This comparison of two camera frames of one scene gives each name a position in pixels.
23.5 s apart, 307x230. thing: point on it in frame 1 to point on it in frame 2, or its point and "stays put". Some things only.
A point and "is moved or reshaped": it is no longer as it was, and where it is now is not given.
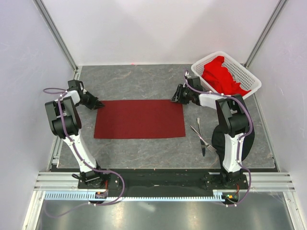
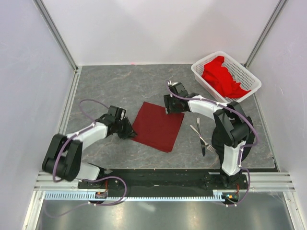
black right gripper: (178, 94) to (168, 99)
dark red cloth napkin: (127, 119) is moved or reshaped
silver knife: (202, 143) stays put
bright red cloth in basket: (219, 79) stays put
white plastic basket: (242, 75) stays put
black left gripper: (98, 104) to (129, 132)
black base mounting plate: (162, 179) stays put
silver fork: (208, 146) stays put
